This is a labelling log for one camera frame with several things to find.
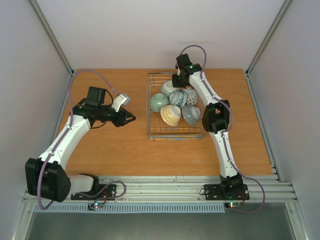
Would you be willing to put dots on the green ring patterned bowl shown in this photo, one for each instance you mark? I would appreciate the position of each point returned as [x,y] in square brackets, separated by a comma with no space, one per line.
[157,101]

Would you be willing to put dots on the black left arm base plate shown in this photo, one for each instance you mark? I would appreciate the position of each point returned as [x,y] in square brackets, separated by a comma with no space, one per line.
[109,191]

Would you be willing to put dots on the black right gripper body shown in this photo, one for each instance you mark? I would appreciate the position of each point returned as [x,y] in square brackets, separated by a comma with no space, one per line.
[175,82]

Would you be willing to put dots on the controller board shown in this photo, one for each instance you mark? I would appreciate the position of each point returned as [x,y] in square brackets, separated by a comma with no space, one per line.
[94,206]
[232,205]

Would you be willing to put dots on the aluminium frame rails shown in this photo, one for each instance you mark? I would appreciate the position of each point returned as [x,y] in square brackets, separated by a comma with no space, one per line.
[276,134]

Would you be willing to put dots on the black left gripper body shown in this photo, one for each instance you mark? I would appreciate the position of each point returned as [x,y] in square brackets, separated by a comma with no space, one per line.
[118,121]

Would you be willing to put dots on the pink patterned bowl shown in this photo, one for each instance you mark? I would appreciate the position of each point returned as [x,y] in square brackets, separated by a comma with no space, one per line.
[192,96]

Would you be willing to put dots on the right controller board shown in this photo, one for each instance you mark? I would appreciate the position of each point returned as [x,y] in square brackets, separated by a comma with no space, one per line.
[232,205]

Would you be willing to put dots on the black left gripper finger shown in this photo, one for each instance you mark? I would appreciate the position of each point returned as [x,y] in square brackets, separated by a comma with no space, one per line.
[126,121]
[128,116]

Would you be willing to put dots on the yellow blue patterned bowl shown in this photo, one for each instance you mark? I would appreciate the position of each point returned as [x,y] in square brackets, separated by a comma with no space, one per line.
[171,114]

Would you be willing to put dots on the left controller board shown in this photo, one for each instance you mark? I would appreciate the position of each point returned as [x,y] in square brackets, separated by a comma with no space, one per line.
[94,206]

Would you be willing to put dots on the metal wire dish rack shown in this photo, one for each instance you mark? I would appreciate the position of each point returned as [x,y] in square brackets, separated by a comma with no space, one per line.
[156,127]

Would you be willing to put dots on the grey speckled bowl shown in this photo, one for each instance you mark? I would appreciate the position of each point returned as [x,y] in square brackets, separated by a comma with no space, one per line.
[191,114]

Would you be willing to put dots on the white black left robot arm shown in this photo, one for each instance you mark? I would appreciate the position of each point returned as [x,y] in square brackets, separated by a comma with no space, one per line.
[45,176]

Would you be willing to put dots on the pale green bowl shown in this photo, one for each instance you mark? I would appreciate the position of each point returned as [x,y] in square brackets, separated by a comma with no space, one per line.
[167,88]

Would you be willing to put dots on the blue floral white bowl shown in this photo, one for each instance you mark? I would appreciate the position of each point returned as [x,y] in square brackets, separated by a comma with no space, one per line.
[178,98]

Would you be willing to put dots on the grey slotted cable duct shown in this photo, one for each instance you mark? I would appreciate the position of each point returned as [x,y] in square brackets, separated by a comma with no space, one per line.
[138,208]

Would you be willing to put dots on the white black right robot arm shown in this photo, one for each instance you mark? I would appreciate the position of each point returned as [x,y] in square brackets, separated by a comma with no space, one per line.
[215,121]

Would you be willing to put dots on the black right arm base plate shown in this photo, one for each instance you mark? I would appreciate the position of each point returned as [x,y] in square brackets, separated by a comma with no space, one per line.
[215,192]

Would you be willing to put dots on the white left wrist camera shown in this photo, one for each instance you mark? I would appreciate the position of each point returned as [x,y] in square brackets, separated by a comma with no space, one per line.
[121,99]

